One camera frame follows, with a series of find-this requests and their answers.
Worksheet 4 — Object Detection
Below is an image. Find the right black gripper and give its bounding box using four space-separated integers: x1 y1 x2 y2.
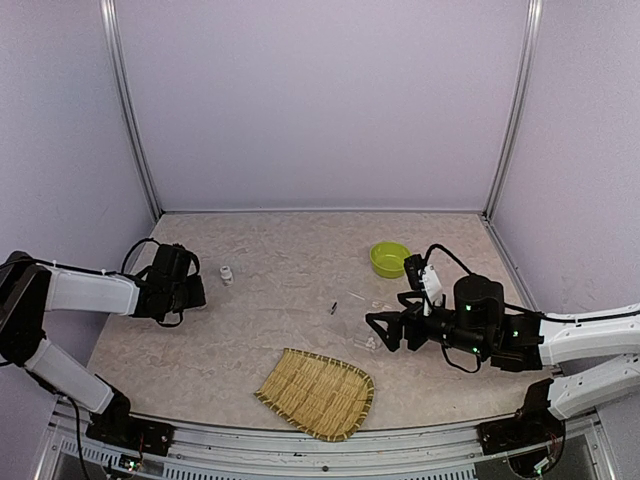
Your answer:
366 290 490 357

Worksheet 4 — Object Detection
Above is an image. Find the white capped pill bottle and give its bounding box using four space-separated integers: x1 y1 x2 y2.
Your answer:
219 265 234 286

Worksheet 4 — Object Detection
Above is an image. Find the clear plastic pill organizer box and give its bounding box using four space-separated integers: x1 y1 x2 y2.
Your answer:
344 289 396 351

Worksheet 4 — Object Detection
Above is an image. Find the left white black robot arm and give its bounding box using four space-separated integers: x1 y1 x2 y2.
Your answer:
1 244 206 445

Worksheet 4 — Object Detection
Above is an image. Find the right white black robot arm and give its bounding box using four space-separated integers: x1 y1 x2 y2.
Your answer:
365 273 639 454

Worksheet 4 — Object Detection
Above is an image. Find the green plastic bowl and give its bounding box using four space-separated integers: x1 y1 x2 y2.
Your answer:
369 241 411 279

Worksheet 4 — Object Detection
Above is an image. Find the woven bamboo tray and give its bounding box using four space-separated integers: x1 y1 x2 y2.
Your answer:
254 348 375 443

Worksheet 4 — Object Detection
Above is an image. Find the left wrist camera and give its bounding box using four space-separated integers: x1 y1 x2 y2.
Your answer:
151 244 200 282

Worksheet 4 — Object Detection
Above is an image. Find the left aluminium frame post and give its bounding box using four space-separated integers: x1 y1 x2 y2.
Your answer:
99 0 163 222

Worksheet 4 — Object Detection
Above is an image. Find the aluminium frame post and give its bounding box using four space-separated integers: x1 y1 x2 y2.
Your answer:
483 0 544 223
99 0 163 222

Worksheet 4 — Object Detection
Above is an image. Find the right aluminium frame post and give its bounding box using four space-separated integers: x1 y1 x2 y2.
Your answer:
483 0 544 223

